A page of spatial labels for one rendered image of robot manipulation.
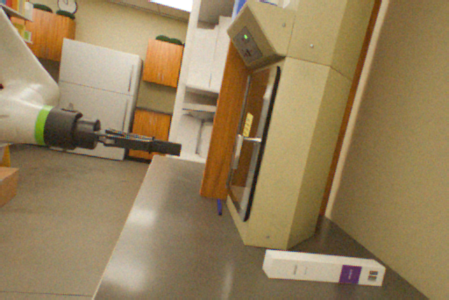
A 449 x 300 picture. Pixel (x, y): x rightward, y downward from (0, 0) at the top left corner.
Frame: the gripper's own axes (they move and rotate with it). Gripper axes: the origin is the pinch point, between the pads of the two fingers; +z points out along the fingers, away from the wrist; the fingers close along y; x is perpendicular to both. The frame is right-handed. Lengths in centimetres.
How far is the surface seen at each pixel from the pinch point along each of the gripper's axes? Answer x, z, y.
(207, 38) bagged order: -53, 12, 134
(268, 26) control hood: -32.4, 17.5, -5.3
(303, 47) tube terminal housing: -29.9, 26.7, -5.4
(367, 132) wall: -14, 66, 24
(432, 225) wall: 5, 67, -11
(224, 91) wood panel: -18.0, 15.8, 31.7
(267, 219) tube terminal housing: 12.5, 28.0, -5.4
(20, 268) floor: 115, -75, 134
